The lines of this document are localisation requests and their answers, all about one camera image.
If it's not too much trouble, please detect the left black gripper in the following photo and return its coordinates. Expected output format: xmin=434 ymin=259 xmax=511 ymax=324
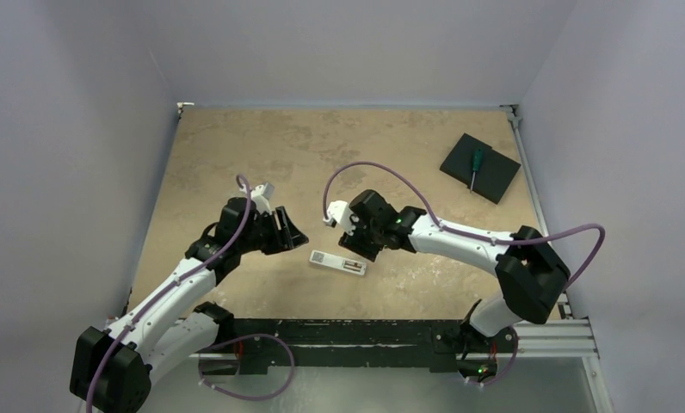
xmin=237 ymin=206 xmax=306 ymax=255

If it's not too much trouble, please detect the white remote control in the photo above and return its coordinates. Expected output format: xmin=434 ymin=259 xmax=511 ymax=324
xmin=309 ymin=250 xmax=367 ymax=276

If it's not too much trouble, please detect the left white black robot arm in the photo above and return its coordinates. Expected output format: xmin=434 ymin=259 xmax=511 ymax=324
xmin=70 ymin=195 xmax=309 ymax=412

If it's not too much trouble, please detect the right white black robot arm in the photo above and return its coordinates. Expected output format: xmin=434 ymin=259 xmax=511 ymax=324
xmin=324 ymin=189 xmax=571 ymax=350

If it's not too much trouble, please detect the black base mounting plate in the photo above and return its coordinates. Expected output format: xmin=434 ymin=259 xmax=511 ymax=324
xmin=220 ymin=318 xmax=517 ymax=377

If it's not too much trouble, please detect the black foam block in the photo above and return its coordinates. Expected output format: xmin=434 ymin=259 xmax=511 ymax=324
xmin=439 ymin=133 xmax=521 ymax=204

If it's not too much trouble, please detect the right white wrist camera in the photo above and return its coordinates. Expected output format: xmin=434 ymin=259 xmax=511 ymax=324
xmin=324 ymin=200 xmax=355 ymax=232

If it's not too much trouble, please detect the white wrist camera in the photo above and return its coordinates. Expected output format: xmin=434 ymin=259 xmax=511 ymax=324
xmin=324 ymin=200 xmax=355 ymax=232
xmin=250 ymin=182 xmax=275 ymax=214

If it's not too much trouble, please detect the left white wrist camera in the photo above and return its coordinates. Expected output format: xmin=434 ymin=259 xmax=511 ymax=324
xmin=250 ymin=182 xmax=275 ymax=214

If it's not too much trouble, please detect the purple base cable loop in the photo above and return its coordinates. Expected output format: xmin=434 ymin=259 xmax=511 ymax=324
xmin=197 ymin=333 xmax=296 ymax=403

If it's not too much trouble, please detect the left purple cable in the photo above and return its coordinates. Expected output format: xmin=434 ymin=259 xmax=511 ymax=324
xmin=84 ymin=173 xmax=254 ymax=413

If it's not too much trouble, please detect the green handled screwdriver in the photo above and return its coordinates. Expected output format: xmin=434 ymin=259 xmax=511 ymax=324
xmin=469 ymin=148 xmax=484 ymax=193

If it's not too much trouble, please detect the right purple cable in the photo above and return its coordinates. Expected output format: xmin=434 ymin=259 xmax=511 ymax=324
xmin=322 ymin=162 xmax=607 ymax=289

